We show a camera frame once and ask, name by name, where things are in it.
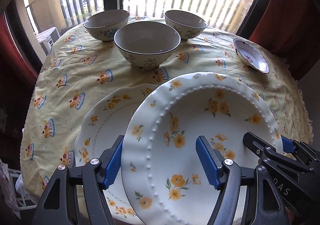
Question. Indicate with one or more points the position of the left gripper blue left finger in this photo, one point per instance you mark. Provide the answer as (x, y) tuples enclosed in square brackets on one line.
[(110, 164)]

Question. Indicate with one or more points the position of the white wire rack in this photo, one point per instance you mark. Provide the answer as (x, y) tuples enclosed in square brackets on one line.
[(22, 197)]

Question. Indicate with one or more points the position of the white air conditioner unit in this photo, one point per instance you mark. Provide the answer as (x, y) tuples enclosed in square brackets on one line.
[(47, 38)]

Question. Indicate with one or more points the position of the left red curtain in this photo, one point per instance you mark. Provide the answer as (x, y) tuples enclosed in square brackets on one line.
[(13, 57)]

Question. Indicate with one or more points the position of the right red curtain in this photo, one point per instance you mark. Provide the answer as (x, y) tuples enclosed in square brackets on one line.
[(288, 27)]

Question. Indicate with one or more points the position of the white scalloped yellow-flower plate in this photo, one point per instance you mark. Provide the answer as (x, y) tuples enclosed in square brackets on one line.
[(100, 128)]

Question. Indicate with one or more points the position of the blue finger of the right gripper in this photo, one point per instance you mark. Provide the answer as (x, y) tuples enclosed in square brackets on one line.
[(288, 146), (256, 145)]

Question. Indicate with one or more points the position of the white red-pattern scalloped dish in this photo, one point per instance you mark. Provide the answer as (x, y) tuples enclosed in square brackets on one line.
[(250, 56)]

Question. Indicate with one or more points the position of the yellow printed tablecloth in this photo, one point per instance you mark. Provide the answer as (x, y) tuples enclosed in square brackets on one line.
[(80, 71)]

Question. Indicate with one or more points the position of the white beaded yellow-flower plate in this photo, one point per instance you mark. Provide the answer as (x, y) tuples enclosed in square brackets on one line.
[(186, 141)]

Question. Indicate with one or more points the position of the red curtain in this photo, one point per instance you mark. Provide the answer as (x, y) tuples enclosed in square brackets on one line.
[(288, 27), (13, 57)]

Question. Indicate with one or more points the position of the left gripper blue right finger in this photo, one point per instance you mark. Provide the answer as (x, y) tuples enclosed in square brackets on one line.
[(211, 161)]

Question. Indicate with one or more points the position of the floral ceramic bowl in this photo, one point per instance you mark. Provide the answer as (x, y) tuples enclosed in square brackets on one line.
[(147, 44), (103, 25), (188, 25)]

